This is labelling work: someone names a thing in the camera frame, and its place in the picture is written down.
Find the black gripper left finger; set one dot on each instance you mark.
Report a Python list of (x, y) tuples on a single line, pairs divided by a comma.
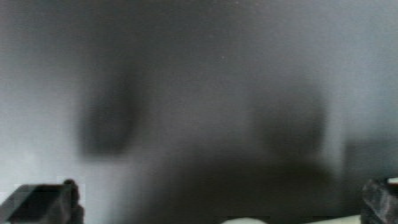
[(42, 204)]

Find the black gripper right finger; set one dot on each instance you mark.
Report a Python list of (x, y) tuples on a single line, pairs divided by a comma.
[(378, 212)]

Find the white cabinet body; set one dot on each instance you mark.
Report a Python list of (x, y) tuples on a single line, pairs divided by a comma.
[(341, 220)]

